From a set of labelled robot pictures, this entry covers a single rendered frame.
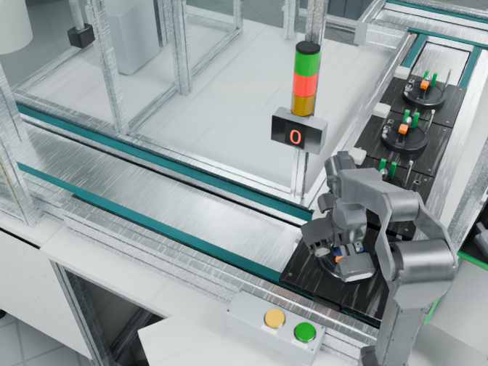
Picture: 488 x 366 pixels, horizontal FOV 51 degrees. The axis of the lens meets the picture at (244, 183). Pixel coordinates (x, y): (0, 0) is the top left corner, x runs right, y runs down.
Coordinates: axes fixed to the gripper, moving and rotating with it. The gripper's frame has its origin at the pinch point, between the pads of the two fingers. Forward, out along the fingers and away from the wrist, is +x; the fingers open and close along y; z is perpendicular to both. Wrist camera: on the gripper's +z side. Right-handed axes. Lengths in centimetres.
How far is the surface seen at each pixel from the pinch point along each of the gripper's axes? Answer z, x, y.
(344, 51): -38, 51, -109
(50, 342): 103, 110, -34
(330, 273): 1.6, 13.0, 0.1
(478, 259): -20.9, -7.9, 11.7
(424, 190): -31.0, 22.3, -21.4
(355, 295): -2.5, 14.1, 6.0
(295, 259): 8.2, 15.2, -5.9
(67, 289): 71, 42, -23
